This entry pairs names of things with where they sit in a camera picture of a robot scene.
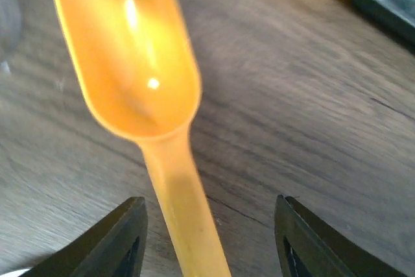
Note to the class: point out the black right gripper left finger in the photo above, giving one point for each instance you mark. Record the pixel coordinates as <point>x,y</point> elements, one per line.
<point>114,246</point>

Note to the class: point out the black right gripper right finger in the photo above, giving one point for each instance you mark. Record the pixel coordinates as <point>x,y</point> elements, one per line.
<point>308,246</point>

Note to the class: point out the orange plastic scoop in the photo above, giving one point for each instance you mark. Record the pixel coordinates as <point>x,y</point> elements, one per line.
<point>140,80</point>

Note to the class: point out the clear plastic cup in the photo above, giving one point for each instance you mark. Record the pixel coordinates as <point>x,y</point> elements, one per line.
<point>11,24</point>

